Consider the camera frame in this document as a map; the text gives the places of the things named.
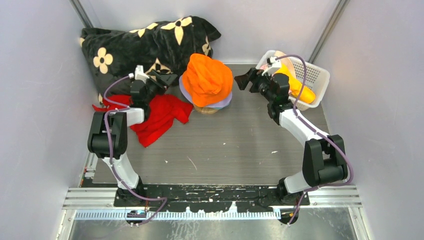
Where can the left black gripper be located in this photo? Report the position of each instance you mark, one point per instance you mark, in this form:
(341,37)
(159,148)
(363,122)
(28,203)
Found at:
(159,81)

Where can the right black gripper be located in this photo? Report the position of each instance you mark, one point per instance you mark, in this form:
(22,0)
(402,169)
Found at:
(253,80)

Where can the lavender bucket hat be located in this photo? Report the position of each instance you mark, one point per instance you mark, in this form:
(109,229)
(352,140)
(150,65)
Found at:
(217,105)

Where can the orange bucket hat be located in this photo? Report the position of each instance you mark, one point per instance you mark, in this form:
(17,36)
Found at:
(207,80)

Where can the wooden hat stand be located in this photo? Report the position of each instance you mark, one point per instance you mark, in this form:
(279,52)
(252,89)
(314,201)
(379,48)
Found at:
(205,110)

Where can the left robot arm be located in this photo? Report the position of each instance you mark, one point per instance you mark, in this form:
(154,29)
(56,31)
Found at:
(108,135)

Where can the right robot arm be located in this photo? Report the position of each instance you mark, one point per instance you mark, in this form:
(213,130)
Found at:
(323,161)

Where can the pink bucket hat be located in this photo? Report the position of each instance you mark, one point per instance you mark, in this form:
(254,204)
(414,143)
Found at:
(264,67)

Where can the red cloth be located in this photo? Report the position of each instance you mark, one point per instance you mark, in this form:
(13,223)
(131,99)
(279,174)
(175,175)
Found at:
(164,109)

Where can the black floral plush pillow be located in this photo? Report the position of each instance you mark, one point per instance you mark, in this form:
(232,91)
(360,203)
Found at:
(164,47)

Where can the yellow bucket hat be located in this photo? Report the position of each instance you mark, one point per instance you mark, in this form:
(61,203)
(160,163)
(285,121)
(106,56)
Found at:
(307,95)

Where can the white plastic basket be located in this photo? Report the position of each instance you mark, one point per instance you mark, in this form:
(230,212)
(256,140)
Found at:
(317,78)

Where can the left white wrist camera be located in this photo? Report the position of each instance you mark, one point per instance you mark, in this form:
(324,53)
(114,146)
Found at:
(139,74)

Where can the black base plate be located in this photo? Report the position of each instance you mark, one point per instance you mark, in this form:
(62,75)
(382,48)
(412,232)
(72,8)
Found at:
(205,197)

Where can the aluminium rail frame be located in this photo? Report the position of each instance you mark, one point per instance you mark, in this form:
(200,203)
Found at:
(97,204)

